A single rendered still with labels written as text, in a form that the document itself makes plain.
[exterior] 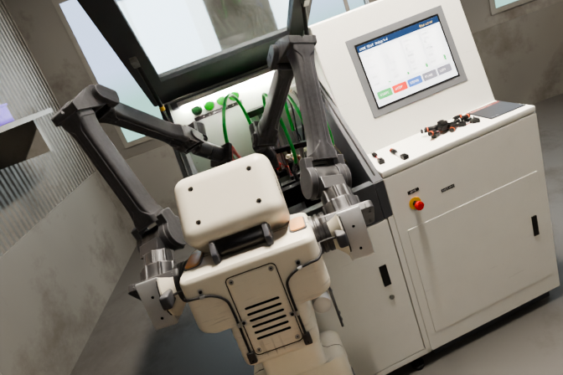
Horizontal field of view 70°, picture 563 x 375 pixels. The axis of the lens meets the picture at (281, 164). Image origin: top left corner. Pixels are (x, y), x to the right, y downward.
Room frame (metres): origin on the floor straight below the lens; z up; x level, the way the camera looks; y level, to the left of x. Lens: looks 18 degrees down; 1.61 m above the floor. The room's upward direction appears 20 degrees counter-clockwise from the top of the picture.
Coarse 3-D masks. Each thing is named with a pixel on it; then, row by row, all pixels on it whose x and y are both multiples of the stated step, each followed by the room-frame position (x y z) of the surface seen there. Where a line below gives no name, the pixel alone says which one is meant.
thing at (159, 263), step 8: (144, 256) 0.83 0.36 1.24; (152, 256) 0.81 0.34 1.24; (160, 256) 0.81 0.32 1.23; (168, 256) 0.82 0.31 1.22; (144, 264) 0.81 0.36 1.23; (152, 264) 0.79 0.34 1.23; (160, 264) 0.79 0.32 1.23; (168, 264) 0.80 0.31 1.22; (144, 272) 0.79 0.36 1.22; (152, 272) 0.78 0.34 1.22; (160, 272) 0.77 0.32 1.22; (168, 272) 0.76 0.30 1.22; (176, 272) 0.76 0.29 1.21; (144, 280) 0.77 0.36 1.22; (128, 288) 0.76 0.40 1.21; (136, 296) 0.78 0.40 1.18
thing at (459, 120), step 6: (468, 114) 1.56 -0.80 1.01; (456, 120) 1.55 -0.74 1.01; (462, 120) 1.55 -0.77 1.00; (468, 120) 1.55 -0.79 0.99; (474, 120) 1.52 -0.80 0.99; (432, 126) 1.56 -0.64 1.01; (438, 126) 1.54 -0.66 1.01; (444, 126) 1.53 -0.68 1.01; (450, 126) 1.53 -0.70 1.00; (456, 126) 1.53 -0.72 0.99; (432, 132) 1.51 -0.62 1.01; (438, 132) 1.53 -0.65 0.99
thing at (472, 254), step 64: (384, 0) 1.80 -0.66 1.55; (448, 0) 1.81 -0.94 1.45; (320, 64) 1.71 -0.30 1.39; (384, 128) 1.64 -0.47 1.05; (512, 128) 1.47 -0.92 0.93; (448, 192) 1.42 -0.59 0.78; (512, 192) 1.46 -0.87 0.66; (448, 256) 1.41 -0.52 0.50; (512, 256) 1.45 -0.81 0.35; (448, 320) 1.40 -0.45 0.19
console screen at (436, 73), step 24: (408, 24) 1.77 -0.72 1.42; (432, 24) 1.77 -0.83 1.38; (360, 48) 1.73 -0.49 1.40; (384, 48) 1.73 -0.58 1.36; (408, 48) 1.74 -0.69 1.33; (432, 48) 1.74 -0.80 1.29; (456, 48) 1.75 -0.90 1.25; (360, 72) 1.70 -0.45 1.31; (384, 72) 1.70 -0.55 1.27; (408, 72) 1.71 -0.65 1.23; (432, 72) 1.71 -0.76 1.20; (456, 72) 1.72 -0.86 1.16; (384, 96) 1.68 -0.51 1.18; (408, 96) 1.68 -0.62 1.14
